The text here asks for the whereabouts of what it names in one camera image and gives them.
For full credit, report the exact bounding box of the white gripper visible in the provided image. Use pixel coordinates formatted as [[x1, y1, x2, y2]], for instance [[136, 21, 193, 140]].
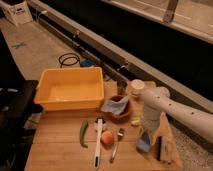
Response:
[[141, 116, 160, 136]]

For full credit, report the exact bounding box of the blue sponge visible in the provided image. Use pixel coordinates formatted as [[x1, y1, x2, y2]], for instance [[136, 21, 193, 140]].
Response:
[[136, 132, 151, 152]]

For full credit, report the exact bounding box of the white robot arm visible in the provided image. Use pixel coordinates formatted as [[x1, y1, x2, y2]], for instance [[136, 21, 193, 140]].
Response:
[[141, 87, 213, 144]]

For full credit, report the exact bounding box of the yellow corn cob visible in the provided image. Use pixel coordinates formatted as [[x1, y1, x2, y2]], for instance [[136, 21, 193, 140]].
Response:
[[131, 118, 141, 126]]

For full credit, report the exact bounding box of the brown clay bowl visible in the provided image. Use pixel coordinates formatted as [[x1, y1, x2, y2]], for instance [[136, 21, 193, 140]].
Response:
[[110, 95, 132, 120]]

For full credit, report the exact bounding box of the metal fork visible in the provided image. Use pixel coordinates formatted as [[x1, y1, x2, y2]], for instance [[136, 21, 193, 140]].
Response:
[[109, 128, 125, 163]]

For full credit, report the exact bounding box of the blue-grey cloth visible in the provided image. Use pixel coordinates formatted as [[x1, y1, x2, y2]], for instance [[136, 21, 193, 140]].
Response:
[[101, 96, 129, 115]]

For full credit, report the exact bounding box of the white lidded jar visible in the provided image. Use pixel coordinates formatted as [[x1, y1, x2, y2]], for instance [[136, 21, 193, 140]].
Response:
[[130, 79, 145, 97]]

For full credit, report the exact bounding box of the dark glass cup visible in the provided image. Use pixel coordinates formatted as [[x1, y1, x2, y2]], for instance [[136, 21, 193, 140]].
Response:
[[117, 80, 127, 95]]

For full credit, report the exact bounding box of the orange peach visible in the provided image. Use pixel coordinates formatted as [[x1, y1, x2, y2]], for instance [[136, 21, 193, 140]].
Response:
[[101, 131, 114, 145]]

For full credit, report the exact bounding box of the green pepper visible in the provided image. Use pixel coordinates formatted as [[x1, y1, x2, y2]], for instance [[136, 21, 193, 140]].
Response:
[[79, 120, 88, 148]]

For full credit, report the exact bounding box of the blue object on floor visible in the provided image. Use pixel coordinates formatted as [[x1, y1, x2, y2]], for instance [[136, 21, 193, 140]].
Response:
[[80, 59, 95, 67]]

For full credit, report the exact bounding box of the yellow plastic tub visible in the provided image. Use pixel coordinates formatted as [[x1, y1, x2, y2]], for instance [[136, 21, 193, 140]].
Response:
[[34, 67, 104, 111]]

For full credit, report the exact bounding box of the black chair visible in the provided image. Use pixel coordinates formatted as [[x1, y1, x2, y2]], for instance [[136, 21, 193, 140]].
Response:
[[0, 80, 43, 171]]

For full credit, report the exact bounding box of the white cardboard box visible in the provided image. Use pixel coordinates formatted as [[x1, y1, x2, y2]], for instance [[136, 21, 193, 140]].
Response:
[[0, 0, 33, 27]]

